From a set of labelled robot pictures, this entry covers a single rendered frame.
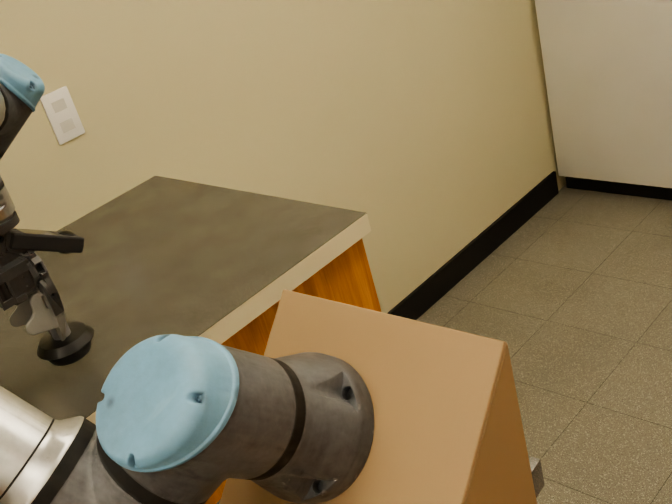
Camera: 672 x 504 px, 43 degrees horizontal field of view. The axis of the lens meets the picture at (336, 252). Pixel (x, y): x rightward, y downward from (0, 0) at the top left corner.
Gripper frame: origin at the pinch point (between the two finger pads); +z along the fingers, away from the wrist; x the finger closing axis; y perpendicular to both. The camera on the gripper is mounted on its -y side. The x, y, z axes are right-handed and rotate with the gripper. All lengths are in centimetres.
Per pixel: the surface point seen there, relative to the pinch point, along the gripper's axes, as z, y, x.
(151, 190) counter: 8, -51, -50
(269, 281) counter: 8.2, -31.9, 12.0
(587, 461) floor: 102, -100, 24
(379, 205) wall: 56, -132, -60
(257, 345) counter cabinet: 19.0, -26.8, 9.7
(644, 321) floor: 102, -162, 11
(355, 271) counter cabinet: 19, -53, 10
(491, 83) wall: 42, -201, -60
